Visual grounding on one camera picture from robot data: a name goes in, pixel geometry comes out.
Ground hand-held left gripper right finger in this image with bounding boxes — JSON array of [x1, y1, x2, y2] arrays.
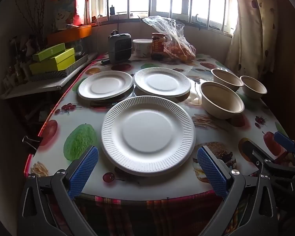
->
[[197, 146, 279, 236]]

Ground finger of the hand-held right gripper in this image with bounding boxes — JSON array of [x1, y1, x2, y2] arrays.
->
[[274, 131, 295, 158], [243, 140, 295, 183]]

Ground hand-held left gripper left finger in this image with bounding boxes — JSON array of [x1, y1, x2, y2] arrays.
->
[[19, 146, 99, 236]]

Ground large beige paper bowl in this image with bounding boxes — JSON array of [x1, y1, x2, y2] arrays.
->
[[199, 81, 245, 120]]

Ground small beige paper bowl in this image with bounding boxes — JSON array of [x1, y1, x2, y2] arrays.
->
[[240, 76, 267, 99], [211, 68, 244, 92]]

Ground white ribbed paper plate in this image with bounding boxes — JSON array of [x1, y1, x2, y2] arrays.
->
[[134, 67, 191, 97], [101, 95, 196, 177], [77, 70, 134, 101]]

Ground fruit printed tablecloth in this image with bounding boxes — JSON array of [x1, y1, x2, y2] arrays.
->
[[25, 53, 289, 201]]

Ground black binder clip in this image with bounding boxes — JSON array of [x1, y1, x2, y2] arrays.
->
[[22, 136, 43, 153]]

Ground plaid cloth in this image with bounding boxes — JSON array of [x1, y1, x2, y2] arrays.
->
[[74, 193, 239, 236]]

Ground white shelf board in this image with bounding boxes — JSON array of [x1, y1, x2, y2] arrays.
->
[[0, 53, 99, 100]]

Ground grey striped flat box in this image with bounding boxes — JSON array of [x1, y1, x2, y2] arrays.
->
[[29, 54, 89, 82]]

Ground wide yellow-green cardboard box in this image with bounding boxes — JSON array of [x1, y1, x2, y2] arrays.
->
[[29, 48, 76, 75]]

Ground cream patterned curtain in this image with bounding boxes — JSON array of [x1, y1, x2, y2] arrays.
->
[[225, 0, 278, 77]]

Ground slim green cardboard box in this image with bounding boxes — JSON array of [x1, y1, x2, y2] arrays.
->
[[32, 43, 66, 61]]

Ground clear plastic bag of oranges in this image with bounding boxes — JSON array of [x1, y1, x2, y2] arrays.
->
[[142, 15, 196, 62]]

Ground grey portable fan heater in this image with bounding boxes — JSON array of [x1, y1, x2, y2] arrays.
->
[[108, 30, 133, 63]]

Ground white plastic tub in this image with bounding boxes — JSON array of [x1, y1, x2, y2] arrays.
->
[[132, 39, 153, 58]]

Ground orange storage box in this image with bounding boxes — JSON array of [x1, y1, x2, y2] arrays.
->
[[47, 25, 92, 45]]

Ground glass jar with red label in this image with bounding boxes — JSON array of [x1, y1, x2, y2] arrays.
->
[[151, 33, 166, 59]]

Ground dry twigs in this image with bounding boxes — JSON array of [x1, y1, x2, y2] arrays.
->
[[13, 0, 50, 45]]

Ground red printed gift bag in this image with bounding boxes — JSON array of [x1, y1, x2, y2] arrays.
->
[[52, 0, 86, 30]]

